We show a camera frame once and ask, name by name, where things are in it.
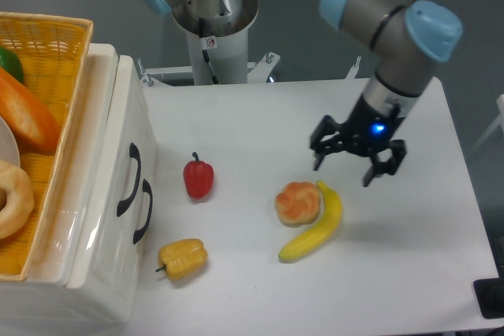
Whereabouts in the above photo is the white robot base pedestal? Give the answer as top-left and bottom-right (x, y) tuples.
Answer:
(138, 0), (280, 86)

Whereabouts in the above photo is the black device at edge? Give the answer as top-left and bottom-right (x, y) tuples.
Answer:
(473, 278), (504, 319)

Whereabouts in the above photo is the yellow wicker basket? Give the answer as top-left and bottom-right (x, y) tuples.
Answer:
(1, 12), (93, 282)

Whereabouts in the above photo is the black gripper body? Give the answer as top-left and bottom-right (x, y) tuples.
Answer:
(338, 95), (406, 157)

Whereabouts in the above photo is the red bell pepper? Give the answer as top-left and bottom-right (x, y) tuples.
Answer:
(183, 152), (214, 200)

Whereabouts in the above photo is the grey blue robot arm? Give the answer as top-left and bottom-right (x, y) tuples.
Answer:
(143, 0), (463, 185)

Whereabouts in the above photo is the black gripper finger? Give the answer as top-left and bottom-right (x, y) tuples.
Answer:
(309, 115), (342, 171)
(362, 139), (406, 187)

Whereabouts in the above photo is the yellow banana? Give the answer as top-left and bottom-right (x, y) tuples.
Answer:
(278, 180), (343, 262)

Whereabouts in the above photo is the green lime fruit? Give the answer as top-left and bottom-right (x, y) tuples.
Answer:
(0, 46), (24, 84)

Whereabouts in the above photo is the white frame at right edge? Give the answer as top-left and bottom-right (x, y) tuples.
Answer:
(469, 94), (504, 156)

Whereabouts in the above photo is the round swirl bread roll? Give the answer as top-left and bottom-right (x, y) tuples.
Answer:
(274, 182), (321, 226)

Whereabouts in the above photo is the white drawer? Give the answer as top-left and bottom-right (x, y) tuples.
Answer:
(67, 55), (154, 293)
(116, 131), (157, 321)

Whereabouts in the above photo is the white plate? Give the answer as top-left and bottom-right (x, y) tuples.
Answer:
(0, 118), (20, 168)

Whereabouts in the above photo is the white drawer cabinet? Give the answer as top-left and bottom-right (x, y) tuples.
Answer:
(0, 42), (158, 326)

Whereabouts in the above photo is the orange baguette bread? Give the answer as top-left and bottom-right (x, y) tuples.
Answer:
(1, 68), (61, 155)

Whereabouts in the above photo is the beige bagel donut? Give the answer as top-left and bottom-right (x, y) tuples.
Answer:
(1, 161), (35, 239)

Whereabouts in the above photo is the yellow bell pepper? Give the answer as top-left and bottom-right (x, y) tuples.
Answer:
(155, 238), (208, 281)

